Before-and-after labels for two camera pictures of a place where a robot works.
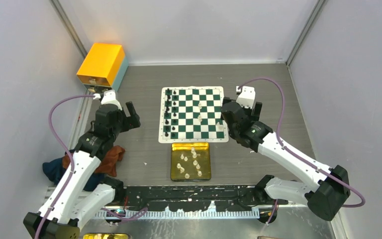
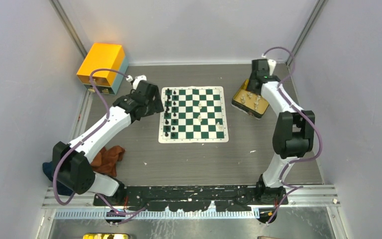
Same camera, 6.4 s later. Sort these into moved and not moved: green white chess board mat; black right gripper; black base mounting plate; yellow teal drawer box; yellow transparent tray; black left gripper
Moved: yellow transparent tray; black right gripper; black left gripper
Not moved: green white chess board mat; black base mounting plate; yellow teal drawer box
